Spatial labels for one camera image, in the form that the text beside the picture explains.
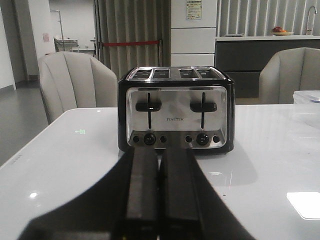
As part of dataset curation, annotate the dark kitchen counter cabinet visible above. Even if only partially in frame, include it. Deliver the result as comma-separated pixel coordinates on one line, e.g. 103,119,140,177
214,35,320,98

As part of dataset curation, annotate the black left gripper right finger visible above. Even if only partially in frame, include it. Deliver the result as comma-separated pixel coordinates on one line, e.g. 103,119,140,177
160,148,253,240

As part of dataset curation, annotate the grey armchair left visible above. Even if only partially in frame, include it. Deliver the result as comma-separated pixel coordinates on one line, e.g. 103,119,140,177
38,51,118,123

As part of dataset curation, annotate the metal cart in background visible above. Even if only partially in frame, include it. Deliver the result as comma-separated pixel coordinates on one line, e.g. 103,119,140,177
50,9,80,52

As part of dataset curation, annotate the white refrigerator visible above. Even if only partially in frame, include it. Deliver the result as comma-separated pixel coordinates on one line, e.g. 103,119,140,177
170,0,218,67

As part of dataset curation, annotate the chrome kitchen faucet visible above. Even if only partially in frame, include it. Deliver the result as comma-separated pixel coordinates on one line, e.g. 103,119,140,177
305,5,318,36

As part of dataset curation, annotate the grey armchair right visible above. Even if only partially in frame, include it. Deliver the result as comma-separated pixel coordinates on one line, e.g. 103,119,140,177
259,47,320,104

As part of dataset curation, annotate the grey armchair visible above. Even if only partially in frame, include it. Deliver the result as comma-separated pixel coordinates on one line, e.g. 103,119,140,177
259,47,320,104
38,51,118,123

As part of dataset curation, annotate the red barrier belt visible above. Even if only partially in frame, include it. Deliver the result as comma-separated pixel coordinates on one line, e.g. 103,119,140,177
102,40,161,47

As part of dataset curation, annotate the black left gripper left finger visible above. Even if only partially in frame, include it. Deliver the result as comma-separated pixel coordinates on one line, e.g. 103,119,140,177
19,147,159,240

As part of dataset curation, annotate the black and chrome four-slot toaster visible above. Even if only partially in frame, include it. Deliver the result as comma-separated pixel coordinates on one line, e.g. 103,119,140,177
117,66,235,155

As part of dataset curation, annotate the clear plastic food container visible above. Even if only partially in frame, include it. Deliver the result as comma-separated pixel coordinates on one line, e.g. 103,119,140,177
292,90,320,118

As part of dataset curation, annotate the fruit plate on counter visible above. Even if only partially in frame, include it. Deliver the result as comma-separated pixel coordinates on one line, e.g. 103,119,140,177
271,26,294,37

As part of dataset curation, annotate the paper notice on refrigerator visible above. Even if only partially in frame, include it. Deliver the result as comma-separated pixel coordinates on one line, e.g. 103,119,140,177
185,0,203,21

